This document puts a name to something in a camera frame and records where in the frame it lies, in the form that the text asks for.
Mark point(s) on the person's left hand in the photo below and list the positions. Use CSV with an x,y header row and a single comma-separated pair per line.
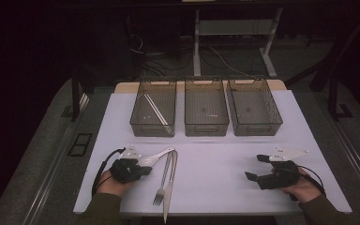
x,y
111,187

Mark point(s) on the white chopstick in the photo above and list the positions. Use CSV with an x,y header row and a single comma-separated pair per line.
x,y
157,108
154,109

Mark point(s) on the metal floor rail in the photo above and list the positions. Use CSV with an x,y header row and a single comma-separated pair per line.
x,y
44,190
357,164

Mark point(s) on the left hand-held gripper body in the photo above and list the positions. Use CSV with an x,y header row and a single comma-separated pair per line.
x,y
126,170

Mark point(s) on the person's right hand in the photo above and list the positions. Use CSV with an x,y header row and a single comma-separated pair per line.
x,y
306,189

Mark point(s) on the white ceramic spoon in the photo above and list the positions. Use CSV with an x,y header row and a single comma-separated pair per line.
x,y
151,159

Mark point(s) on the stainless steel knife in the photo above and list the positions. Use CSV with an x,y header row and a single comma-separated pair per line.
x,y
170,184

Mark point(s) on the black metal stand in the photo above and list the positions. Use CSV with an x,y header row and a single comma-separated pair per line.
x,y
333,93

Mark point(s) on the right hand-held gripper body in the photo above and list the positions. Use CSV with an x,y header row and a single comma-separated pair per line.
x,y
282,178

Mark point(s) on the stainless steel fork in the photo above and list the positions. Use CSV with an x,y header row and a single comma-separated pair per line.
x,y
164,178

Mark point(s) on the white metal desk frame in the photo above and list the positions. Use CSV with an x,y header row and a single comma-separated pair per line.
x,y
196,47

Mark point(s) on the smoky transparent plastic bin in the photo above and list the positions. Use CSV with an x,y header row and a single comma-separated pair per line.
x,y
153,109
206,109
254,109

